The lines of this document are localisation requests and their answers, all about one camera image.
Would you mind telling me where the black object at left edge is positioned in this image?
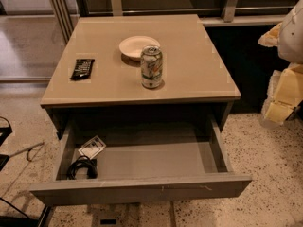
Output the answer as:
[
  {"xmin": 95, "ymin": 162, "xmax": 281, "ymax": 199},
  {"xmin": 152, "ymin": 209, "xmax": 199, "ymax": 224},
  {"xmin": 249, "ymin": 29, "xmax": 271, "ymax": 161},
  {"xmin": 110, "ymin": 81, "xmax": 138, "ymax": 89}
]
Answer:
[{"xmin": 0, "ymin": 116, "xmax": 13, "ymax": 172}]

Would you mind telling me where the white card in drawer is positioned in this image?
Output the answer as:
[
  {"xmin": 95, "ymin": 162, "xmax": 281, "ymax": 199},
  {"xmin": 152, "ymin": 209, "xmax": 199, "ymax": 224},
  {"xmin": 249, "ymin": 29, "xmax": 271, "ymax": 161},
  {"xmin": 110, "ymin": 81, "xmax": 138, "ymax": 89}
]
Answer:
[{"xmin": 79, "ymin": 135, "xmax": 106, "ymax": 159}]

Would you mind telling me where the black coiled cable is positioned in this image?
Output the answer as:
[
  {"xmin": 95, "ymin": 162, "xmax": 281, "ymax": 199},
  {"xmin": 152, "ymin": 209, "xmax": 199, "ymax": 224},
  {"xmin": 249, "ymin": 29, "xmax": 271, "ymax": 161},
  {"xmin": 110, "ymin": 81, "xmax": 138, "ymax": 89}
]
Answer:
[{"xmin": 65, "ymin": 155, "xmax": 98, "ymax": 181}]

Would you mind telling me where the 7up soda can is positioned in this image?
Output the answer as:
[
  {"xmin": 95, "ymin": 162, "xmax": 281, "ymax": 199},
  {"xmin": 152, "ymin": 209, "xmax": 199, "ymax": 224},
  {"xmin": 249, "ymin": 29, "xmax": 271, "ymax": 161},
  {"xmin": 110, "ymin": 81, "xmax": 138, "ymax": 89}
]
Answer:
[{"xmin": 140, "ymin": 45, "xmax": 163, "ymax": 89}]

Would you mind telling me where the open grey top drawer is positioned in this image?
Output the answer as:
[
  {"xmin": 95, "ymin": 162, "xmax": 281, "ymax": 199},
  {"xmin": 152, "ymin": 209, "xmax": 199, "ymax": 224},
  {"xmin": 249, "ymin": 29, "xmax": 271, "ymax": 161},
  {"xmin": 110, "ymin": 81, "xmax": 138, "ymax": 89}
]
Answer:
[{"xmin": 29, "ymin": 115, "xmax": 252, "ymax": 206}]

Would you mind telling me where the grey cabinet with beige top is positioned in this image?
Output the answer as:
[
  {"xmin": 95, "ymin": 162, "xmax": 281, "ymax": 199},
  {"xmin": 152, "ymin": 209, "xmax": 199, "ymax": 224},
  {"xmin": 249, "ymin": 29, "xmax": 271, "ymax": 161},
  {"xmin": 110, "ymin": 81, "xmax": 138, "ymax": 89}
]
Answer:
[{"xmin": 41, "ymin": 15, "xmax": 241, "ymax": 131}]

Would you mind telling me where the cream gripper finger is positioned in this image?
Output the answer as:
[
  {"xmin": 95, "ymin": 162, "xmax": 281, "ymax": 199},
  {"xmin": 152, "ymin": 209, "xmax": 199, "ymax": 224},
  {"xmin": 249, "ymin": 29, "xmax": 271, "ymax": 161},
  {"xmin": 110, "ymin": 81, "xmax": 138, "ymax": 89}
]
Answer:
[
  {"xmin": 263, "ymin": 63, "xmax": 303, "ymax": 124},
  {"xmin": 258, "ymin": 23, "xmax": 281, "ymax": 47}
]

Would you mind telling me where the white bowl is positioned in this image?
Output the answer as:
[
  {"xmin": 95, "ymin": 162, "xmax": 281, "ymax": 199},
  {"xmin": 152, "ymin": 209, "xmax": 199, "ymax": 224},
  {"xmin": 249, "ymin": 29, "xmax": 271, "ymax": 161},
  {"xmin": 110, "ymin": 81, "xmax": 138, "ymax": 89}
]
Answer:
[{"xmin": 119, "ymin": 36, "xmax": 160, "ymax": 61}]

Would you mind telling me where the black snack bar packet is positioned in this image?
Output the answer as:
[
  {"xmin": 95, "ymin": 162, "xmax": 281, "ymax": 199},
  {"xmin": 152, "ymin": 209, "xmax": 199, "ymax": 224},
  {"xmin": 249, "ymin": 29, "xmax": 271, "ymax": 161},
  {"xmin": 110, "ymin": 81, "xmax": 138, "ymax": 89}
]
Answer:
[{"xmin": 70, "ymin": 59, "xmax": 95, "ymax": 80}]

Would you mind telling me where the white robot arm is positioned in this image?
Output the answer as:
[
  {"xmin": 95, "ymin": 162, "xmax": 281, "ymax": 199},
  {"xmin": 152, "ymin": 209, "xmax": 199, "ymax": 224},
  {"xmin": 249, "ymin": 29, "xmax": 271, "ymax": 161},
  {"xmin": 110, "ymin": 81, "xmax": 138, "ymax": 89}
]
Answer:
[{"xmin": 258, "ymin": 0, "xmax": 303, "ymax": 127}]

